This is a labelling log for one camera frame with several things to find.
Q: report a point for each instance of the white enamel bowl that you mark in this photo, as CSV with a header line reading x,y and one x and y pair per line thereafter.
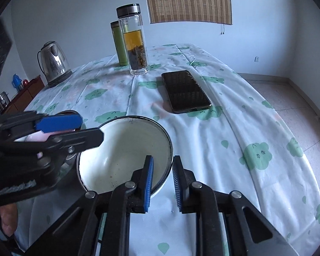
x,y
117,152

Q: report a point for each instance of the black kettle base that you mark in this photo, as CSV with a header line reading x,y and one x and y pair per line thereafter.
x,y
61,79

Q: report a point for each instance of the steel cooking pot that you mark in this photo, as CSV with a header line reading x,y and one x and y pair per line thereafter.
x,y
2,100

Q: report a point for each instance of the blue plastic jug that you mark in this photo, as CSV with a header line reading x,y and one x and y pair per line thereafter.
x,y
16,81

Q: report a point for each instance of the person's left hand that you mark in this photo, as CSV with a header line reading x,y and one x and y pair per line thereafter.
x,y
8,218

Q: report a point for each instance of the steel electric kettle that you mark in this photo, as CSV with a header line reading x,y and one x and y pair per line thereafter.
x,y
54,58

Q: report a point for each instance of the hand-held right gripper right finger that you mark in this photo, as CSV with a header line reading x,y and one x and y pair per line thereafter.
x,y
177,185

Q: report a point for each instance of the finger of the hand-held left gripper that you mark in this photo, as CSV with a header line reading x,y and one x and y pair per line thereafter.
x,y
77,138
60,123

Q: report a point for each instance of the bamboo window blind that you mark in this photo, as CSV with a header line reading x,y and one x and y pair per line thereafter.
x,y
189,0

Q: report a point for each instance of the glass tea bottle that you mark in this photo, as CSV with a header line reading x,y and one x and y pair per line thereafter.
x,y
134,48

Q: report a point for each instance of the black smartphone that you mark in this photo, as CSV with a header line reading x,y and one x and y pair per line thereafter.
x,y
186,90

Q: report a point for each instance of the small red object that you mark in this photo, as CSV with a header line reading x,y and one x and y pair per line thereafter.
x,y
26,82

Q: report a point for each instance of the cloud print tablecloth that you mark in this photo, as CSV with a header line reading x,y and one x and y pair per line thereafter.
x,y
229,128

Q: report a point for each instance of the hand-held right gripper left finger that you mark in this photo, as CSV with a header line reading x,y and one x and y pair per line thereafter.
x,y
148,185

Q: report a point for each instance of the brown wooden cabinet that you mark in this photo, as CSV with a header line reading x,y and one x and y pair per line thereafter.
x,y
24,96

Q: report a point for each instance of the green thermos flask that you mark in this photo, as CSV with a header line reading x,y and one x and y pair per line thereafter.
x,y
117,45

